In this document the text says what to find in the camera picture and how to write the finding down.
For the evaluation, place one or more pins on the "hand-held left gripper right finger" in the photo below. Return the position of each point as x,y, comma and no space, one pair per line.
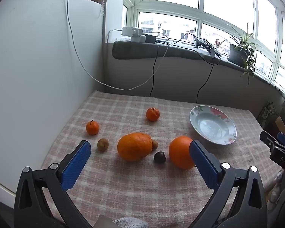
203,163

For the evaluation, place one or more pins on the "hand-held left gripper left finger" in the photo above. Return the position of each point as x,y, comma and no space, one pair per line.
77,163

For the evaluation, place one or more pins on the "large round orange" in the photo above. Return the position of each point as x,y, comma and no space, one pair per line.
180,152

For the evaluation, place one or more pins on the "small yellow-brown round fruit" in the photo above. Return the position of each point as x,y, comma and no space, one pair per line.
102,144

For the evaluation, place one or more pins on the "mandarin with long stem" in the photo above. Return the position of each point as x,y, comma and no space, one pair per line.
92,128

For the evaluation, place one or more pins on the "white floral plate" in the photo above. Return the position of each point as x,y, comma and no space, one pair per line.
211,125

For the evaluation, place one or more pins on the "small dark red fruit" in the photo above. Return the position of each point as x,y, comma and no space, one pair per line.
159,158

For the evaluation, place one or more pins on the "small orange-brown round fruit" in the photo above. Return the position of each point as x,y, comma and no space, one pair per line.
155,145

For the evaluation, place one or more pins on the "large oblong orange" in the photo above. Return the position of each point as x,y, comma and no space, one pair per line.
134,146

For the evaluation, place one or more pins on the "mandarin with short stem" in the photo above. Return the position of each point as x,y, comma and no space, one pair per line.
153,114

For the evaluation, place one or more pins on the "brown cardboard box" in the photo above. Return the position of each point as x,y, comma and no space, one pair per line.
281,125

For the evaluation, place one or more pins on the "green snack packet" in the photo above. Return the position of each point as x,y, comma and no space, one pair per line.
267,111

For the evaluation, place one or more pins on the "pale printed cloth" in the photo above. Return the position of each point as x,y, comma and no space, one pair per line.
275,187

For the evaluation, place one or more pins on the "pink checkered tablecloth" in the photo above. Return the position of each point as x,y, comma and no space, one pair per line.
133,182

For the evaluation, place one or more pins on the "grey knit cloth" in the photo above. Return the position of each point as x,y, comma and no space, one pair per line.
131,222

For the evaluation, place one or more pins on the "potted spider plant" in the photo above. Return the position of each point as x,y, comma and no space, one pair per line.
237,53

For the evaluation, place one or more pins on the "white refrigerator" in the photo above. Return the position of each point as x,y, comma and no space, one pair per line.
38,76

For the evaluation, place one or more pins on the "small black plug adapter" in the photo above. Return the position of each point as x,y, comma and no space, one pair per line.
213,54

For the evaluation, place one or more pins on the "black device on stand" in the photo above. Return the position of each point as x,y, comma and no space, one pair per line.
200,42

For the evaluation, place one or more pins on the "grey windowsill cover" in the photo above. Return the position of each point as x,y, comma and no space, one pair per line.
133,51

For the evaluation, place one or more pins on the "black power adapter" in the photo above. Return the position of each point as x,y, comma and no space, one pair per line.
150,38

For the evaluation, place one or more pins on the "white power adapter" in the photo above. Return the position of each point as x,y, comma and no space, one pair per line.
130,30
138,38

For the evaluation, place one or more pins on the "white window frame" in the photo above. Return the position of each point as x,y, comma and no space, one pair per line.
168,10

